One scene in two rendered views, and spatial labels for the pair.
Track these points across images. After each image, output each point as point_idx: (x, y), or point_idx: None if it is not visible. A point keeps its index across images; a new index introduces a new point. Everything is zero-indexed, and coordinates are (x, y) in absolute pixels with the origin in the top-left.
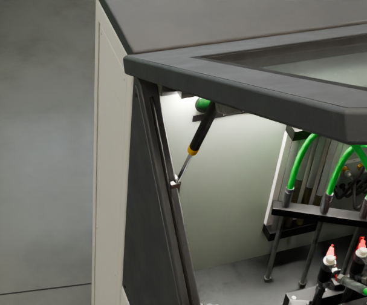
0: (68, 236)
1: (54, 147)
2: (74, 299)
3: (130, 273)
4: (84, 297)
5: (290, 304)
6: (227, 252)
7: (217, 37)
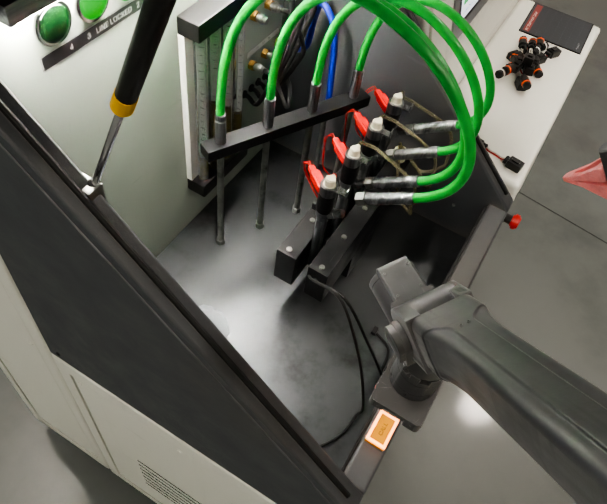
0: None
1: None
2: None
3: (62, 338)
4: None
5: (386, 277)
6: (160, 236)
7: None
